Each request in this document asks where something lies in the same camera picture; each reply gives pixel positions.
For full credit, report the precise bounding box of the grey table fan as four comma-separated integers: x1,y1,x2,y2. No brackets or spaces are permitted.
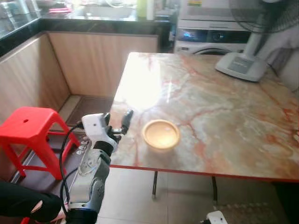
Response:
215,0,299,83

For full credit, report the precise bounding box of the white front-load washing machine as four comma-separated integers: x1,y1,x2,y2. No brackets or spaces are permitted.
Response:
174,27,255,56

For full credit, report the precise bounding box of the white appliance with energy label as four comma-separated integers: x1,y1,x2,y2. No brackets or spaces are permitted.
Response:
179,0,246,28

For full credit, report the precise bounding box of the wood counter with black top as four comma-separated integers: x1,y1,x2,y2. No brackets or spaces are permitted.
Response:
0,0,171,123

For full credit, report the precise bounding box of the person's leg in black trousers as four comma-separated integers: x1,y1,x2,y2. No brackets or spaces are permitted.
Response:
0,180,64,224

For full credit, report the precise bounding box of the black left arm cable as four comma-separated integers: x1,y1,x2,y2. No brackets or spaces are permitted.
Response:
58,122,87,207

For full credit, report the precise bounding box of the yellow round bowl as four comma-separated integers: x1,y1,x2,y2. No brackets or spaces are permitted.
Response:
142,119,181,151

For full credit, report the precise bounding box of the pink flat item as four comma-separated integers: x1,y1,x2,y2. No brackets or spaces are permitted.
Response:
48,6,73,14

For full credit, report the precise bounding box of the beige dotted floor mat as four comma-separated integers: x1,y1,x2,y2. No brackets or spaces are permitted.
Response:
214,201,281,224

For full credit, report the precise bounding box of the red plastic stool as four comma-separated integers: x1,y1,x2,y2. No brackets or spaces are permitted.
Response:
0,106,81,180

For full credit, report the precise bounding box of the dark brown floor mat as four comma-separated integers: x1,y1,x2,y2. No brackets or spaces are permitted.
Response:
58,96,115,140

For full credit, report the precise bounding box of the green bottle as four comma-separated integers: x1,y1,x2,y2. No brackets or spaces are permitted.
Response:
137,0,148,19

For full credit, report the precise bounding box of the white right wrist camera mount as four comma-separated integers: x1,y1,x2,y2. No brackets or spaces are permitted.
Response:
206,211,228,224

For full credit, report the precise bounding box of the black metal table leg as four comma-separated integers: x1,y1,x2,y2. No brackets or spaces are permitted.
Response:
211,176,218,203
152,171,158,199

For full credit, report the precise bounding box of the steel sink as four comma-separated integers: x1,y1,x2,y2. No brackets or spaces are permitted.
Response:
79,5,136,19

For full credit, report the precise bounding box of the white bottle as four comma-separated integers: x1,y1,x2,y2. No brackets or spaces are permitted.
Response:
147,0,156,21

